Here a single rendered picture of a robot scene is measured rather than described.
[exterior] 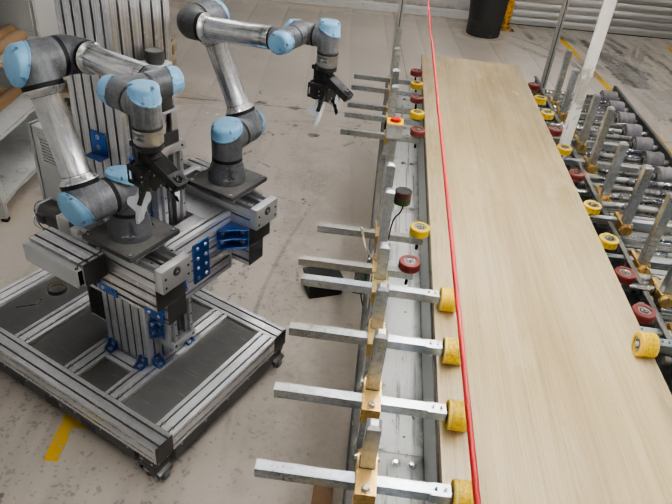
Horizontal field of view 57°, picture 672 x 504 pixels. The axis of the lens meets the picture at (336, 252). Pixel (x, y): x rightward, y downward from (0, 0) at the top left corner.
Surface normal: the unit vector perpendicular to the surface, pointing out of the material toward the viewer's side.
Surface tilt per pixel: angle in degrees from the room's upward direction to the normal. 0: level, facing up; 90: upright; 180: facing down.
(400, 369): 0
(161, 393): 0
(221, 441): 0
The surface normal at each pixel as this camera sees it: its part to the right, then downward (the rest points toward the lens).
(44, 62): 0.75, 0.06
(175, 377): 0.09, -0.82
